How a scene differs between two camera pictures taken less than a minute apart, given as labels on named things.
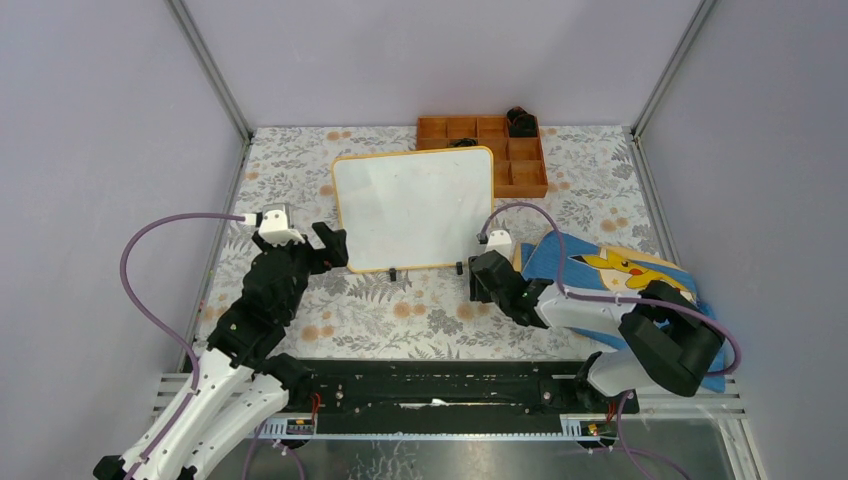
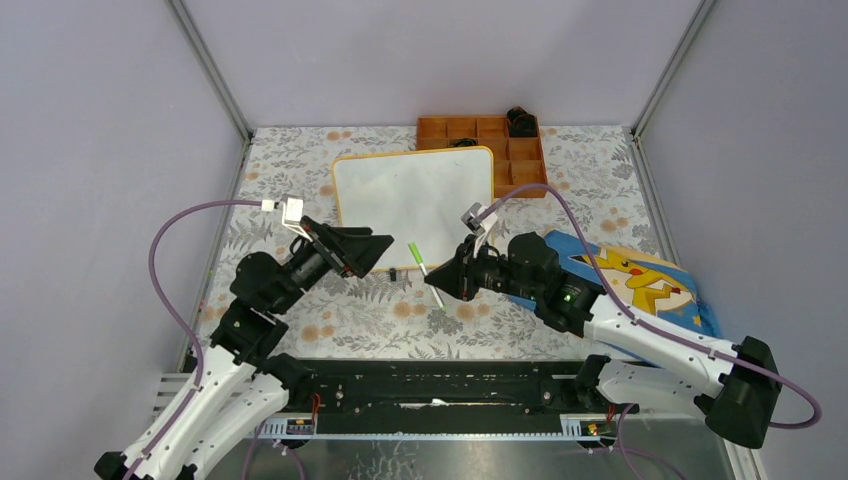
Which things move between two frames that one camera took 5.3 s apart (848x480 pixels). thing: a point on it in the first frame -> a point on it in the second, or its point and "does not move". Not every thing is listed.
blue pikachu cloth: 601,271 does not move
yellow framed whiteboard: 415,208 does not move
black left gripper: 337,252 -> 354,254
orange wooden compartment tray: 519,165 does not move
